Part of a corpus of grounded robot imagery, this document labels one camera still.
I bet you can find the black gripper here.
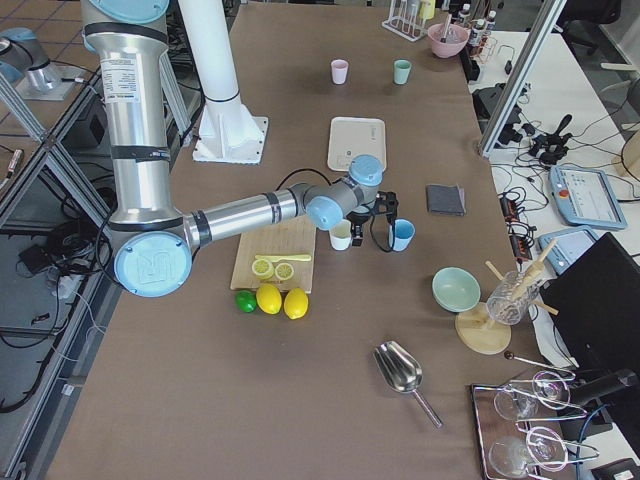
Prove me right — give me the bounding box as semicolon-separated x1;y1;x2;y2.
348;205;375;247

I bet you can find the cream plastic cup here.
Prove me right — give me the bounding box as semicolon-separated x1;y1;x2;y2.
329;219;352;251

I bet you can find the pink plastic cup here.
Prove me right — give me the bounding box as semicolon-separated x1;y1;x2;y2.
330;59;349;85

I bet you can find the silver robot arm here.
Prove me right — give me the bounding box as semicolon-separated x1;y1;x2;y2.
81;1;383;297

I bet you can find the cream rabbit tray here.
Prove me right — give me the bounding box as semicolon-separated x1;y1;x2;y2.
327;116;387;171

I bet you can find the wine glass rack tray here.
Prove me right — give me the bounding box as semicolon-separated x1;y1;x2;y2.
470;370;599;479

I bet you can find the blue plastic cup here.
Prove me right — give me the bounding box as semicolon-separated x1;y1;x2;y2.
388;218;415;252

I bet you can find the wooden cutting board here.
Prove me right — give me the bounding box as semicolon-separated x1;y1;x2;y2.
230;216;316;294

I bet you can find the lemon half right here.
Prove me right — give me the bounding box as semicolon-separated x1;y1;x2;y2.
274;262;295;282

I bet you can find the lemon half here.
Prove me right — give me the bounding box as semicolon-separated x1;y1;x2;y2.
251;258;275;280
274;262;295;282

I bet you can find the yellow plastic knife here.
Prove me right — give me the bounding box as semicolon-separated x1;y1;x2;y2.
254;254;312;262

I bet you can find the grey folded cloth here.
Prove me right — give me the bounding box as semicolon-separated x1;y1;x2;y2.
426;184;466;216

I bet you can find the whole yellow lemon right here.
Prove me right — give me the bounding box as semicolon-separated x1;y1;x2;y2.
284;288;309;320

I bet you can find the whole yellow lemon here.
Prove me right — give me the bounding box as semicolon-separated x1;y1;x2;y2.
256;284;282;315
284;288;309;320

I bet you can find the lemon half left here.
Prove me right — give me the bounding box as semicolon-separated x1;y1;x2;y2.
251;258;275;280

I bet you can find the whole yellow lemon left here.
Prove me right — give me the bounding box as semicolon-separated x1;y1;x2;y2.
256;284;282;315

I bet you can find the green bowl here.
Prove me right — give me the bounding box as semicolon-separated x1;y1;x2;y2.
432;267;481;313

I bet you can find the green lime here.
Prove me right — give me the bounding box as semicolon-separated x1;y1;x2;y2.
234;290;258;313

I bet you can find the metal scoop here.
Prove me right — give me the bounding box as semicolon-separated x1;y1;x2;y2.
374;340;443;429

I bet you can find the wooden mug tree stand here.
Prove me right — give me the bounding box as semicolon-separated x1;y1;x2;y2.
455;240;559;355

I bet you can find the green plastic cup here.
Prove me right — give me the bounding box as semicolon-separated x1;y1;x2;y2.
393;59;412;85

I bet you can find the clear glass mug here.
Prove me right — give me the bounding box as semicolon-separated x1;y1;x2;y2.
486;271;540;325

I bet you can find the pink bowl with ice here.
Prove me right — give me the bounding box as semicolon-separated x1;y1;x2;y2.
427;23;470;59

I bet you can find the blue teach pendant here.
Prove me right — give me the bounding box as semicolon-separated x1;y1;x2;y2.
538;225;598;275
549;165;627;230

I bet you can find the black laptop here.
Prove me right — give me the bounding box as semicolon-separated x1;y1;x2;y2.
541;233;639;372

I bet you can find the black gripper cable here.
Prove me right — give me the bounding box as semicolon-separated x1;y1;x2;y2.
369;209;399;253

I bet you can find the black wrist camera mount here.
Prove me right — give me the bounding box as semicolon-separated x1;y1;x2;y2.
374;191;399;223

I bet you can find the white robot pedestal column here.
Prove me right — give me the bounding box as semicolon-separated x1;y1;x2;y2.
179;0;268;165

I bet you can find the white wire rack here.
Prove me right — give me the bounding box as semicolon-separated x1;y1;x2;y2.
382;0;437;42

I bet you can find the aluminium frame post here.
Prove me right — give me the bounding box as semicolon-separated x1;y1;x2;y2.
478;0;566;160

